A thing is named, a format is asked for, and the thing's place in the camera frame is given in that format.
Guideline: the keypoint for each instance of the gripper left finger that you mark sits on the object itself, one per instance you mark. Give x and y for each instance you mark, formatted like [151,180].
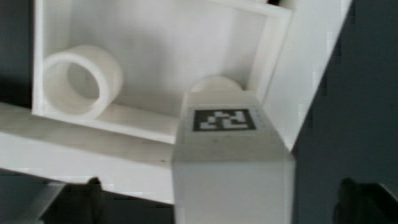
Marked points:
[68,204]

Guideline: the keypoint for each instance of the white chair leg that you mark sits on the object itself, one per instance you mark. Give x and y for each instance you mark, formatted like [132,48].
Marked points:
[233,165]

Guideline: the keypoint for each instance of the white front fence bar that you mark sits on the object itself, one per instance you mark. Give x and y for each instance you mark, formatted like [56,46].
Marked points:
[70,153]

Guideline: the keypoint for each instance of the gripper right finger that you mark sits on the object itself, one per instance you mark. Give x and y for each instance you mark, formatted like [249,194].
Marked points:
[366,203]

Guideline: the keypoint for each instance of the white chair seat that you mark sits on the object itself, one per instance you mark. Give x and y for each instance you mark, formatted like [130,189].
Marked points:
[127,50]

